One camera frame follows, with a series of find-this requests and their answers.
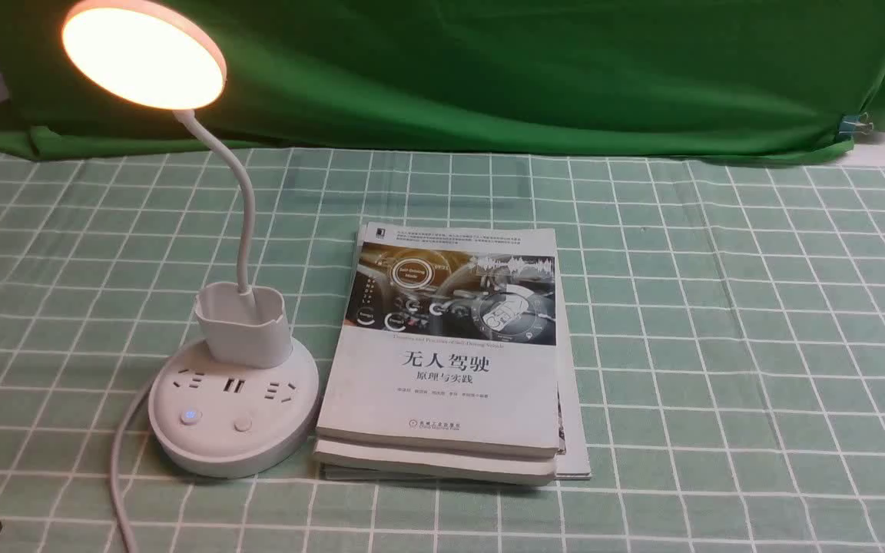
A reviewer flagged blue binder clip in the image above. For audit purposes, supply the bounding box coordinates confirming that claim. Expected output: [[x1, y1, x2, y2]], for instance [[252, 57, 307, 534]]
[[837, 112, 874, 140]]

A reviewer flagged white desk lamp with sockets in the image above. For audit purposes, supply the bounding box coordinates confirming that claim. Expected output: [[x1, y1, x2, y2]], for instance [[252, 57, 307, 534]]
[[61, 1, 320, 478]]

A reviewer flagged top white self-driving book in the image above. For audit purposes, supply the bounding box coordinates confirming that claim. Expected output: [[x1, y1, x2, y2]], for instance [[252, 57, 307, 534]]
[[317, 223, 561, 459]]

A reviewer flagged green checkered tablecloth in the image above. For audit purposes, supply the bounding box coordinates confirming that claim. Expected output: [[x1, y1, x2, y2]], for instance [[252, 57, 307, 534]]
[[0, 148, 885, 552]]

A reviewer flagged white lamp power cable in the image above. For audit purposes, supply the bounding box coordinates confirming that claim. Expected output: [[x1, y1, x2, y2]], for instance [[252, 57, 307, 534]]
[[109, 372, 159, 553]]

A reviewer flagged lower white book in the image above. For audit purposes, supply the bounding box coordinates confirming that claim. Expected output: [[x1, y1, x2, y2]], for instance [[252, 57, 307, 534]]
[[313, 439, 556, 486]]

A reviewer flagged green backdrop cloth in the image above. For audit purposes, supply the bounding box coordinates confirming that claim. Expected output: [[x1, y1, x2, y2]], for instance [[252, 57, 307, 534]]
[[0, 0, 885, 164]]

